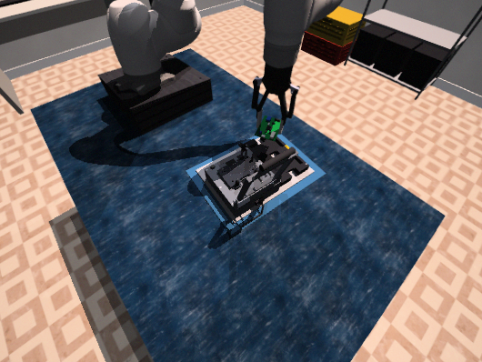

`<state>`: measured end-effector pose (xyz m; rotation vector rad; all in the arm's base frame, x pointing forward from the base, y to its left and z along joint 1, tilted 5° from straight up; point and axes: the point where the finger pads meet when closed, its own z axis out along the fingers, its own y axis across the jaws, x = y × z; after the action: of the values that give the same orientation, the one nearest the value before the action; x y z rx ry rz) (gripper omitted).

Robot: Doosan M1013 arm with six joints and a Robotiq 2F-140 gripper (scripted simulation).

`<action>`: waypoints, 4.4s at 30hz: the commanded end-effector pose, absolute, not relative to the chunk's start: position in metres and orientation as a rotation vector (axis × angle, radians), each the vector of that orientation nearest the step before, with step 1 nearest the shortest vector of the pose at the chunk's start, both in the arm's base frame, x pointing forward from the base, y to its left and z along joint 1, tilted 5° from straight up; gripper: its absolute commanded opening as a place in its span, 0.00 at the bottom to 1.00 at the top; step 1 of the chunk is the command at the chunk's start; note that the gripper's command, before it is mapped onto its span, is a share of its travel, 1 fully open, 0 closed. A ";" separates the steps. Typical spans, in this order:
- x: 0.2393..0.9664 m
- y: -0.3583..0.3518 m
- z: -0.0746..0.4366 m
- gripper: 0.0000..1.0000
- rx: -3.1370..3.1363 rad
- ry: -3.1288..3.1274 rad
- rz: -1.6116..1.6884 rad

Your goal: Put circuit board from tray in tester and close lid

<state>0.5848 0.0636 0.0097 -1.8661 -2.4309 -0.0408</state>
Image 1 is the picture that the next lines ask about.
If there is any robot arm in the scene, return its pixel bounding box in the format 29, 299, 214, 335
107, 0, 343, 96

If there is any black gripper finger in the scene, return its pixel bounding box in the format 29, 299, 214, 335
251, 76, 273, 128
276, 84, 300, 135

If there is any green circuit board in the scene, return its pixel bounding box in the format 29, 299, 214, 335
255, 116, 281, 141

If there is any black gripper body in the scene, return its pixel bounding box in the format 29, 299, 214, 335
262, 63, 293, 96

